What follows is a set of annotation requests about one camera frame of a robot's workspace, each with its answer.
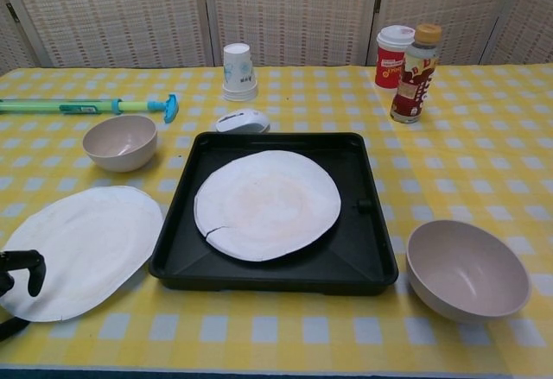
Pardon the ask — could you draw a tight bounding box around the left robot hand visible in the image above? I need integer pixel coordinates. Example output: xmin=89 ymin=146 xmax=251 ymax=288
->
xmin=0 ymin=248 xmax=47 ymax=345

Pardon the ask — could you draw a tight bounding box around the white paper plate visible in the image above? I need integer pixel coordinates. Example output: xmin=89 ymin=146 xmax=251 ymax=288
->
xmin=0 ymin=185 xmax=164 ymax=323

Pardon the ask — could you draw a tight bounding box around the beige bowl with pink residue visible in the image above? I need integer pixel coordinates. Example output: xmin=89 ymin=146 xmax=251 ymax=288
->
xmin=82 ymin=114 xmax=158 ymax=174

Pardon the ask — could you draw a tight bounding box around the white paper plate cracked rim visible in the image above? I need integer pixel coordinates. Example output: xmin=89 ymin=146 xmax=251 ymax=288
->
xmin=193 ymin=149 xmax=342 ymax=263

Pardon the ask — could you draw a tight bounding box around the plain beige bowl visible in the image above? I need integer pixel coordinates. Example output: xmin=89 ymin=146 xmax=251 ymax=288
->
xmin=405 ymin=219 xmax=531 ymax=324

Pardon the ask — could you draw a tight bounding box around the black square tray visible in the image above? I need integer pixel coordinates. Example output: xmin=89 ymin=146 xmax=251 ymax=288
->
xmin=148 ymin=131 xmax=399 ymax=297

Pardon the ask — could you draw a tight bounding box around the green and blue water squirter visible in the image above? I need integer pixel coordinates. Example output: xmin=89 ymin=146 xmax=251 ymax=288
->
xmin=0 ymin=93 xmax=180 ymax=124

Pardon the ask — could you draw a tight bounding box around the yellow checked tablecloth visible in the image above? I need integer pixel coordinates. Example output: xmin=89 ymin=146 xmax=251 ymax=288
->
xmin=0 ymin=63 xmax=553 ymax=374

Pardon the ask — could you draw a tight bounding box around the white computer mouse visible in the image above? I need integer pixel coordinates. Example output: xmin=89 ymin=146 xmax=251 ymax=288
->
xmin=215 ymin=108 xmax=271 ymax=135

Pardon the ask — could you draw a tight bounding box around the white paper cup stack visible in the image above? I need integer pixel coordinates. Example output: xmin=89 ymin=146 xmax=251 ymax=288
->
xmin=221 ymin=42 xmax=259 ymax=103

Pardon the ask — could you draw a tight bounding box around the woven folding screen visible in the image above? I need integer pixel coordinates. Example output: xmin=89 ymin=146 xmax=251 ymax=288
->
xmin=0 ymin=0 xmax=553 ymax=76

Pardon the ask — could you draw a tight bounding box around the red coffee cup white lid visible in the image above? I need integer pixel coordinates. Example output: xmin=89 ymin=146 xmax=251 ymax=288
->
xmin=374 ymin=24 xmax=416 ymax=90

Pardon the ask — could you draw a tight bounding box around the drink bottle with gold cap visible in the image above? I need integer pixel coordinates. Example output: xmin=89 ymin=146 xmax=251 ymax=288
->
xmin=390 ymin=23 xmax=443 ymax=124

